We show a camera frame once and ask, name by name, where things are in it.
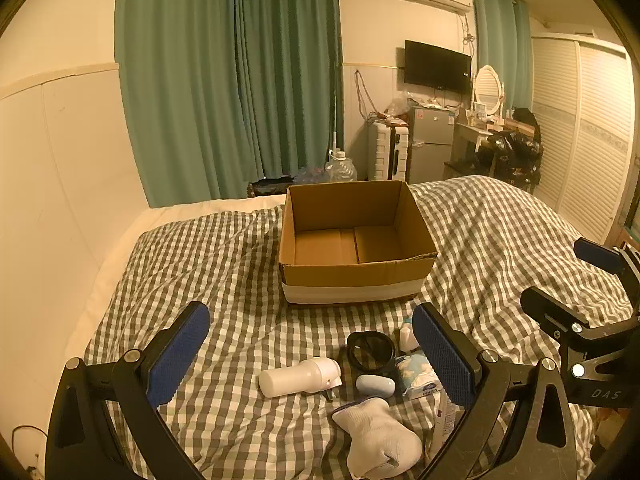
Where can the wide green curtain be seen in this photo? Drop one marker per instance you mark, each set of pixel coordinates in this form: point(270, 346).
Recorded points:
point(175, 85)

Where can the white oval mirror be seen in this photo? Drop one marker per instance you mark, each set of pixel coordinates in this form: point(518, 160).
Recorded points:
point(487, 87)

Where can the small white bottle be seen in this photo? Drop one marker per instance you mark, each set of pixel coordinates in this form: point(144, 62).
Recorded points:
point(407, 338)

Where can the blue white tissue pack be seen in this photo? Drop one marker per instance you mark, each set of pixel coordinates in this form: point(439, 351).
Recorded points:
point(415, 377)

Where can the clear water jug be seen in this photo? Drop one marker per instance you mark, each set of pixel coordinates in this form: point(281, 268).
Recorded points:
point(341, 169)

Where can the silver small fridge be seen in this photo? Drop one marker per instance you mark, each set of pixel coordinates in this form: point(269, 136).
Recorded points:
point(430, 145)

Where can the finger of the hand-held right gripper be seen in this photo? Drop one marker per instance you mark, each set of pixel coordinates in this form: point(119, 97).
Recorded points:
point(597, 255)
point(550, 310)

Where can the bag of plastic bottles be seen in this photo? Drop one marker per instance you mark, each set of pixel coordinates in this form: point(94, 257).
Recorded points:
point(312, 175)

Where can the clear plastic bag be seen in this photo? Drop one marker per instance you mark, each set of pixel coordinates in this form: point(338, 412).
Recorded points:
point(398, 105)

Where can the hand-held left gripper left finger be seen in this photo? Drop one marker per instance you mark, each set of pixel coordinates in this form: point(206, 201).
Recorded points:
point(180, 355)

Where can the white suitcase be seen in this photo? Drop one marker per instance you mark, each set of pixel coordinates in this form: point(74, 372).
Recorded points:
point(385, 152)

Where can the white dressing table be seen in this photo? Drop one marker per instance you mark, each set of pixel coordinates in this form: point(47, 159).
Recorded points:
point(467, 137)

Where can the grey checked blanket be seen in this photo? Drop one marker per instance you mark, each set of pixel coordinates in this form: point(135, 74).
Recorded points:
point(225, 270)

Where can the black round lens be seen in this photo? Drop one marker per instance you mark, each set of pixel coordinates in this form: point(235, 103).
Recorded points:
point(371, 366)

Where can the white curtain wand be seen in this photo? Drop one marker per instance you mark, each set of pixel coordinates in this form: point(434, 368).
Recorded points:
point(332, 110)

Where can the pale blue oval case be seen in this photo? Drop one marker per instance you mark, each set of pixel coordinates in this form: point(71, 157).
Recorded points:
point(375, 385)

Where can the black wall television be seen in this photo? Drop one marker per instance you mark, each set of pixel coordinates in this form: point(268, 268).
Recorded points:
point(437, 67)

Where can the white louvred wardrobe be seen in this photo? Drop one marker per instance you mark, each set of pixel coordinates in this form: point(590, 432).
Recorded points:
point(580, 125)

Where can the narrow green curtain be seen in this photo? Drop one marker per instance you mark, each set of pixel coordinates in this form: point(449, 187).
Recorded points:
point(500, 35)

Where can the white sock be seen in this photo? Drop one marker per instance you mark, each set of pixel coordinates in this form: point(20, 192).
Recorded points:
point(377, 440)

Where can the white cylindrical bottle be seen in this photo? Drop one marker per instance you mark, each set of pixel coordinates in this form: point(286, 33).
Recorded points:
point(295, 379)

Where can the dark bag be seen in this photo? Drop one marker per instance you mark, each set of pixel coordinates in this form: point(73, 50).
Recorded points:
point(267, 187)

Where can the white printed tube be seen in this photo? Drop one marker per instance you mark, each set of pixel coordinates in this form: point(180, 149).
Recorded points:
point(445, 420)

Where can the black garbage bags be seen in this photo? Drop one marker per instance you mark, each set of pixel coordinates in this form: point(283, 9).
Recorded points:
point(517, 152)

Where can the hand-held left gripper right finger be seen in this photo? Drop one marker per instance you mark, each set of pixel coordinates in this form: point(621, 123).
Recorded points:
point(445, 355)

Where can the brown cardboard box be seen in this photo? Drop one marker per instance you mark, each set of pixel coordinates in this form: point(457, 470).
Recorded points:
point(345, 275)

